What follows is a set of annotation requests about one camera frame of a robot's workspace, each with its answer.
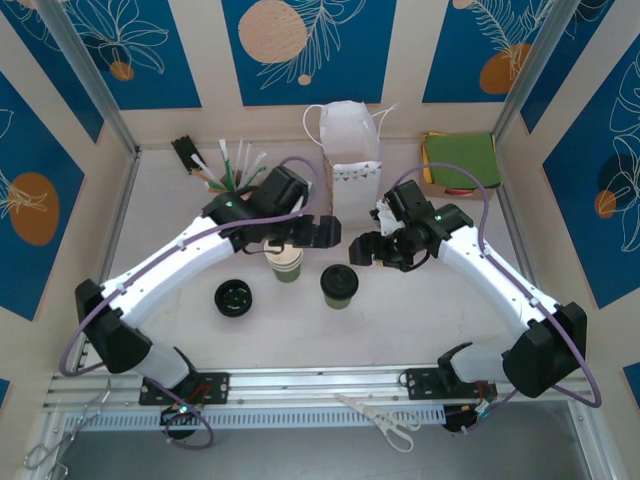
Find aluminium frame post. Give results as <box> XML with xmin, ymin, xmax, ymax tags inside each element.
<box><xmin>491</xmin><ymin>0</ymin><xmax>581</xmax><ymax>147</ymax></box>
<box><xmin>35</xmin><ymin>0</ymin><xmax>143</xmax><ymax>157</ymax></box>

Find cardboard napkin box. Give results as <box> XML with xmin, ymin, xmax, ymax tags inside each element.
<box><xmin>418</xmin><ymin>132</ymin><xmax>503</xmax><ymax>204</ymax></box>

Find white paper takeout bag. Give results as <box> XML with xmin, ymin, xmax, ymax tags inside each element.
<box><xmin>302</xmin><ymin>101</ymin><xmax>401</xmax><ymax>226</ymax></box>

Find brown wooden stirrer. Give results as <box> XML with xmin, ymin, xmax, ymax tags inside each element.
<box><xmin>189</xmin><ymin>169</ymin><xmax>229</xmax><ymax>194</ymax></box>

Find stack of green paper cups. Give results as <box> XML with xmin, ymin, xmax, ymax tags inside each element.
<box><xmin>264</xmin><ymin>244</ymin><xmax>305</xmax><ymax>285</ymax></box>

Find white slotted cable duct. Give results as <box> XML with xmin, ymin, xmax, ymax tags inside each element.
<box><xmin>64</xmin><ymin>404</ymin><xmax>446</xmax><ymax>431</ymax></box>

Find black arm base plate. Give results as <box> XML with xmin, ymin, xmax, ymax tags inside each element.
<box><xmin>402</xmin><ymin>367</ymin><xmax>499</xmax><ymax>401</ymax></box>
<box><xmin>138</xmin><ymin>371</ymin><xmax>231</xmax><ymax>406</ymax></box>

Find aluminium side rail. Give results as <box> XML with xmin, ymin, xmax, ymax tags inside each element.
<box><xmin>492</xmin><ymin>139</ymin><xmax>539</xmax><ymax>281</ymax></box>
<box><xmin>74</xmin><ymin>147</ymin><xmax>144</xmax><ymax>371</ymax></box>

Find black controller board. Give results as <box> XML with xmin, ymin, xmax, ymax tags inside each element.
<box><xmin>443</xmin><ymin>402</ymin><xmax>496</xmax><ymax>434</ymax></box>
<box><xmin>159</xmin><ymin>403</ymin><xmax>204</xmax><ymax>427</ymax></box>

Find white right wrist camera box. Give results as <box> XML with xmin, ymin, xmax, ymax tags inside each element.
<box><xmin>375</xmin><ymin>198</ymin><xmax>399</xmax><ymax>237</ymax></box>

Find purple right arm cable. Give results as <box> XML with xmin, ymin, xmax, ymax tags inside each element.
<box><xmin>397</xmin><ymin>162</ymin><xmax>603</xmax><ymax>436</ymax></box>

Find white handled scissors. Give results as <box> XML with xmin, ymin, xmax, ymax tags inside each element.
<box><xmin>335</xmin><ymin>392</ymin><xmax>424</xmax><ymax>454</ymax></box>

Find metal wire hook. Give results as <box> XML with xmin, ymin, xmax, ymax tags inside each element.
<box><xmin>24</xmin><ymin>378</ymin><xmax>114</xmax><ymax>472</ymax></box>

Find black plastic holder tray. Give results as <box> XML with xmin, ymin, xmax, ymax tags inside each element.
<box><xmin>171</xmin><ymin>134</ymin><xmax>207</xmax><ymax>176</ymax></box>

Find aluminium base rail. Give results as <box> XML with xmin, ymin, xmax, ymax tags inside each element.
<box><xmin>42</xmin><ymin>359</ymin><xmax>596</xmax><ymax>409</ymax></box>

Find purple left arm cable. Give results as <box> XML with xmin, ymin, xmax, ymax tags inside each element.
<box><xmin>58</xmin><ymin>156</ymin><xmax>322</xmax><ymax>447</ymax></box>

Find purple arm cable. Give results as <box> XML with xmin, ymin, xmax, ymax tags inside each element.
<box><xmin>58</xmin><ymin>156</ymin><xmax>322</xmax><ymax>447</ymax></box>
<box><xmin>397</xmin><ymin>162</ymin><xmax>603</xmax><ymax>436</ymax></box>

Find black plastic cup lid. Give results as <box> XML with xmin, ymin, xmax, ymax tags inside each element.
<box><xmin>319</xmin><ymin>263</ymin><xmax>360</xmax><ymax>301</ymax></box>

